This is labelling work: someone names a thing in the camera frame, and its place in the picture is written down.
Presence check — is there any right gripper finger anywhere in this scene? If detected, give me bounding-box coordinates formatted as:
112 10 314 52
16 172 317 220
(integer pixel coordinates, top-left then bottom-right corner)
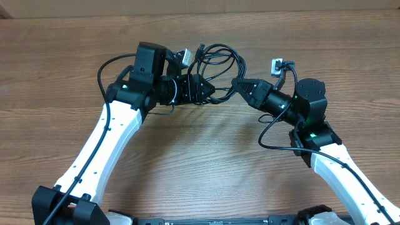
231 78 266 89
233 84 259 106

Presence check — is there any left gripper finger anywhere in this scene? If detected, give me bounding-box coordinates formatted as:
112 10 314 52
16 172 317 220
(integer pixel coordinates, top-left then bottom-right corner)
196 74 215 91
196 87 215 104

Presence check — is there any black cable bundle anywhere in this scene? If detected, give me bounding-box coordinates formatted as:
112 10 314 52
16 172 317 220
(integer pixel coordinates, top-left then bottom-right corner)
187 42 248 106

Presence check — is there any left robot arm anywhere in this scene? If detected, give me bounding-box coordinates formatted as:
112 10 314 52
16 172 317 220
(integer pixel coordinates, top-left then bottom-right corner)
31 42 214 225

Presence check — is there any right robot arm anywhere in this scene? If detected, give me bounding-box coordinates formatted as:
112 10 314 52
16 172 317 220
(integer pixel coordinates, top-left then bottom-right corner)
232 78 399 224

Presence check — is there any cardboard wall panel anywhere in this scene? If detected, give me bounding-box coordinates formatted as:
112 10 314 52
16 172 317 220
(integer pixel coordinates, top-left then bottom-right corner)
1 0 399 19

